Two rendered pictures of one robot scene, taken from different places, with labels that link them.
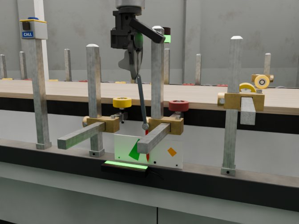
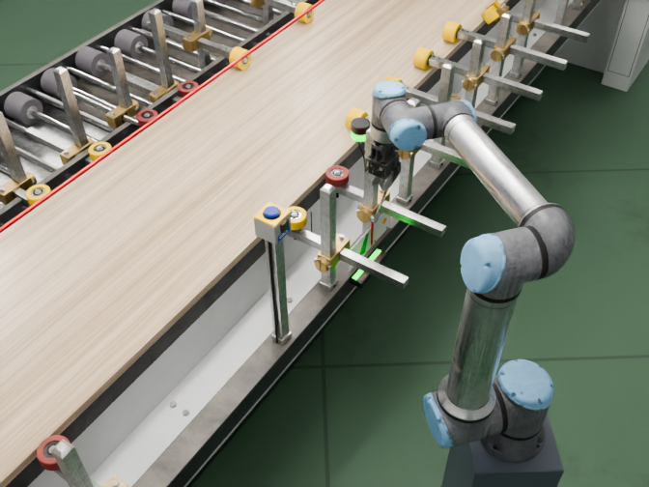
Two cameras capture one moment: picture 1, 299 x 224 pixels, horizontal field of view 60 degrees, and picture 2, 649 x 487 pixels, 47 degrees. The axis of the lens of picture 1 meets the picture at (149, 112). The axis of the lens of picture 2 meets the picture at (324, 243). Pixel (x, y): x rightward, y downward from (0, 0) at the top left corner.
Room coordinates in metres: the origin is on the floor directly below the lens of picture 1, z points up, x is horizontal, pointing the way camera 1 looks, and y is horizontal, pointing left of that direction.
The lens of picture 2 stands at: (0.56, 1.78, 2.52)
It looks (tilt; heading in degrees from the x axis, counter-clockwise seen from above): 45 degrees down; 285
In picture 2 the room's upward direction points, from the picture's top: 1 degrees counter-clockwise
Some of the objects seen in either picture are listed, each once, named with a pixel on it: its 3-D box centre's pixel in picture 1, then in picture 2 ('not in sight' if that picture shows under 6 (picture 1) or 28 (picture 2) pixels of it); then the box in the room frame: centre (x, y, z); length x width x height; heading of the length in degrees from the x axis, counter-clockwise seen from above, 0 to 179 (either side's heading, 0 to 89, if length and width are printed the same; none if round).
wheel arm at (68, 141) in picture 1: (99, 127); (346, 255); (0.92, 0.18, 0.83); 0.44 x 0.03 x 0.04; 161
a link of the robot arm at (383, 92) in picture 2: not in sight; (388, 104); (0.84, 0.06, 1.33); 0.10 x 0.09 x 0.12; 121
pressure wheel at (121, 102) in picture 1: (122, 110); (295, 226); (1.11, 0.12, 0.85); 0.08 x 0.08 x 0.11
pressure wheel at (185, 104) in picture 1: (178, 114); (337, 184); (1.03, -0.12, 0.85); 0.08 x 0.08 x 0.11
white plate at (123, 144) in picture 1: (147, 151); (370, 238); (0.88, 0.01, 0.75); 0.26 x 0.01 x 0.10; 71
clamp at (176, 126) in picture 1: (163, 124); (373, 205); (0.89, -0.05, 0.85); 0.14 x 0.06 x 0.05; 71
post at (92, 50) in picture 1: (94, 108); (328, 244); (0.98, 0.21, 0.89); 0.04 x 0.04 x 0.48; 71
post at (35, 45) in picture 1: (39, 95); (277, 290); (1.06, 0.46, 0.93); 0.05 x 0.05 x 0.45; 71
